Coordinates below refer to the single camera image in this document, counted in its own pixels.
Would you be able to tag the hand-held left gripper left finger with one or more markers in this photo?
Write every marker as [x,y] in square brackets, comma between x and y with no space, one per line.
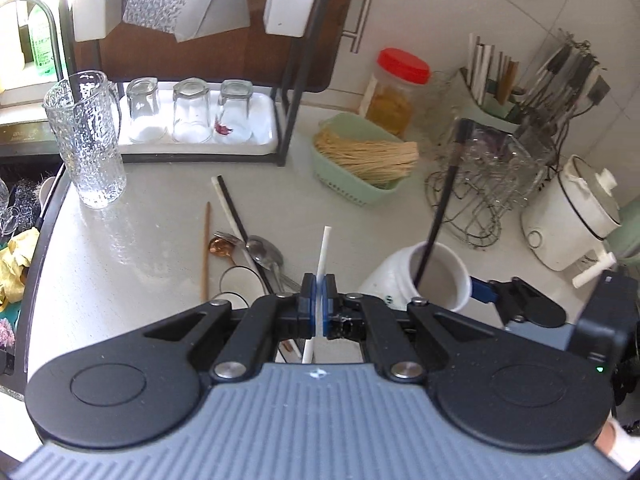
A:
[309,305]

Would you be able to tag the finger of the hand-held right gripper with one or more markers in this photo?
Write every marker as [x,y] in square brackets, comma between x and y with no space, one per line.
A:
[484,291]

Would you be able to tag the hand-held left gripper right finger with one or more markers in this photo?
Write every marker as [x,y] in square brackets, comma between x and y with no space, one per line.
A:
[328,305]

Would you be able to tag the small steel spoon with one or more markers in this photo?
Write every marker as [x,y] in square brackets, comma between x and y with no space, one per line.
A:
[276,266]

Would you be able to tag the white ceramic mug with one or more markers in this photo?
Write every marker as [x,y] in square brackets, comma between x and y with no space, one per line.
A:
[390,275]

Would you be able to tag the large steel spoon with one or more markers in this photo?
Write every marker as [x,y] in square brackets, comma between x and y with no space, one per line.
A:
[259,248]

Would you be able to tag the black chopstick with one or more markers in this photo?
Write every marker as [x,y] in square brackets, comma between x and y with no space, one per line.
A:
[443,195]
[236,210]

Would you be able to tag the steel fork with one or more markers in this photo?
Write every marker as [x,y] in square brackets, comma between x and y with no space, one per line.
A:
[227,237]

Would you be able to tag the copper spoon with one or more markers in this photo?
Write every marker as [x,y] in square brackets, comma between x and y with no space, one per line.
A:
[217,246]

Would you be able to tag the wooden chopstick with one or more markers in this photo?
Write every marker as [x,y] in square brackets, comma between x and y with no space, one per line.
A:
[205,250]

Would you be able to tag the row of hanging utensils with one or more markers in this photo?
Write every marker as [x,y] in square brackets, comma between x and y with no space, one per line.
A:
[560,75]

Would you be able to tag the person's right hand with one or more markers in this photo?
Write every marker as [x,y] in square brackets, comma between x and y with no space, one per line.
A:
[611,440]

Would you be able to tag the pale green kettle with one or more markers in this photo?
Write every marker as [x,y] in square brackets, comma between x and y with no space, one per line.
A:
[627,230]

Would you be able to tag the white electric cooker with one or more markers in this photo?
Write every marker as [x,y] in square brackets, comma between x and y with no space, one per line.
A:
[560,210]

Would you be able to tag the green plastic basket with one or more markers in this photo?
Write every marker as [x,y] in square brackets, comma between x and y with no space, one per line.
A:
[350,190]

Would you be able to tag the glass goblet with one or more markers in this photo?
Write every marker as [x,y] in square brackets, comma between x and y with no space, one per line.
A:
[521,156]

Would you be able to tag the purple lid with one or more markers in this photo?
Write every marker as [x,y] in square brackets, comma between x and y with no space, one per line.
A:
[487,140]

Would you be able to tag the bundle of bamboo skewers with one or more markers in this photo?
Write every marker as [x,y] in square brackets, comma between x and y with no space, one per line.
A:
[365,157]

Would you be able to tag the white tray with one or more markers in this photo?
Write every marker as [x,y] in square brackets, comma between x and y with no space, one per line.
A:
[260,130]

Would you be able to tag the black metal rack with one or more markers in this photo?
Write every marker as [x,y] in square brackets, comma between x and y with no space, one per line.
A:
[200,159]

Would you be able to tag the green chopstick caddy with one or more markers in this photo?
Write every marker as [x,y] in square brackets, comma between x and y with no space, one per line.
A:
[487,107]

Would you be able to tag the tall clear glass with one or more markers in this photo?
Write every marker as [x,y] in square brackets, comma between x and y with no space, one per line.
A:
[442,95]

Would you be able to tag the red lid plastic jar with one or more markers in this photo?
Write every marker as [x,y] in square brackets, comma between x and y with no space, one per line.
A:
[395,105]

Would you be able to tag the clear glass cup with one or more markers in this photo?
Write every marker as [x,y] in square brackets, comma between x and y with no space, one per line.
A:
[235,110]
[192,110]
[145,110]

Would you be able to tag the bunch of chopsticks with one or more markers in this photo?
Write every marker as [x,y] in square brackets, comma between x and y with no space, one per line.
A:
[482,70]

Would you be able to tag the dark wooden cutting board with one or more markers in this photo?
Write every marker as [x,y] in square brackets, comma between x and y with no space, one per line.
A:
[270,60]

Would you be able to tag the textured glass pitcher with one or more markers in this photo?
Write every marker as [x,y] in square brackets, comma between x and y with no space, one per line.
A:
[92,160]

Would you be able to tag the yellow cloth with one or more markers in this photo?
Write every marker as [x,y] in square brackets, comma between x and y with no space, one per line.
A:
[17,260]

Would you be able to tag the steel wool scrubber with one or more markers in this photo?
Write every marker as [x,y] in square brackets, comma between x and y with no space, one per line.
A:
[25,195]

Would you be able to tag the green bottle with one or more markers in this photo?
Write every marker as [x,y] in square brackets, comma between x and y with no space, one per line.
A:
[40,45]

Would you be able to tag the curved steel faucet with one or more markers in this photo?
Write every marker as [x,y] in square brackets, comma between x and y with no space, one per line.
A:
[54,30]

